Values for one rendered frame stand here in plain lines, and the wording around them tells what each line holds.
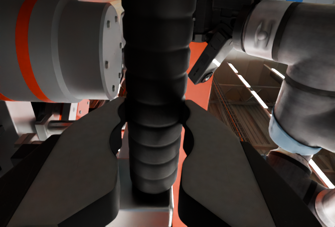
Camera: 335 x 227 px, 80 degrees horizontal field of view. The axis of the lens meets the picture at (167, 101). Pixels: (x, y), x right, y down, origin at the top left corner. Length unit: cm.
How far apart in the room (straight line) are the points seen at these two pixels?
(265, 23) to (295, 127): 14
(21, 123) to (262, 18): 38
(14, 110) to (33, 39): 15
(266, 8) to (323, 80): 11
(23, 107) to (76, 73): 16
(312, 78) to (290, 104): 4
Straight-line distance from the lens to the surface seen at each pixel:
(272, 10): 30
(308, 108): 30
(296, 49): 28
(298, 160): 67
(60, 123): 41
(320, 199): 62
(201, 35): 34
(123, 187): 17
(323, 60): 28
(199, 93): 81
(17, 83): 28
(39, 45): 25
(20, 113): 39
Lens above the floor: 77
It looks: 29 degrees up
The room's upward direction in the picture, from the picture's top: 176 degrees counter-clockwise
